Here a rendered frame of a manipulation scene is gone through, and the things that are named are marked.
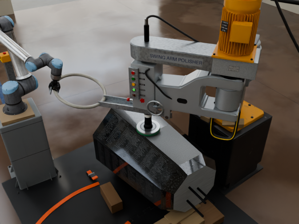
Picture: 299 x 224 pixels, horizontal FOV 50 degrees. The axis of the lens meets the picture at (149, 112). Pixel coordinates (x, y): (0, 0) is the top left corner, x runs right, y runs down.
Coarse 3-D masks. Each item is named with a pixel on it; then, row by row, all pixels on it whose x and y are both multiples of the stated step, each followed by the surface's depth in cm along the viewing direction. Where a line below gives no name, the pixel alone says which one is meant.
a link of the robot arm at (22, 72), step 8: (8, 16) 290; (0, 24) 282; (8, 24) 288; (8, 32) 290; (16, 40) 298; (16, 64) 303; (24, 64) 308; (16, 72) 307; (24, 72) 308; (16, 80) 311; (24, 80) 309; (32, 80) 315; (24, 88) 309; (32, 88) 316
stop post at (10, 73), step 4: (0, 56) 371; (4, 56) 371; (8, 56) 374; (4, 60) 373; (8, 60) 376; (4, 64) 379; (8, 64) 380; (8, 68) 383; (12, 68) 386; (8, 72) 385; (12, 72) 388; (8, 76) 387; (12, 76) 390; (8, 80) 395; (12, 80) 392
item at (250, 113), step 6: (246, 102) 341; (246, 108) 332; (252, 108) 332; (258, 108) 332; (240, 114) 324; (246, 114) 324; (252, 114) 324; (258, 114) 323; (216, 120) 317; (246, 120) 315; (252, 120) 316; (222, 126) 313
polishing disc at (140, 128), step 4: (144, 120) 301; (152, 120) 301; (140, 124) 296; (156, 124) 296; (140, 128) 291; (144, 128) 291; (152, 128) 291; (156, 128) 291; (140, 132) 288; (144, 132) 286; (148, 132) 286; (152, 132) 286
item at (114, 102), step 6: (108, 96) 297; (114, 96) 295; (102, 102) 289; (108, 102) 296; (114, 102) 295; (120, 102) 295; (126, 102) 293; (132, 102) 291; (114, 108) 288; (120, 108) 285; (126, 108) 283; (132, 108) 281; (138, 108) 278; (150, 114) 277; (162, 114) 273
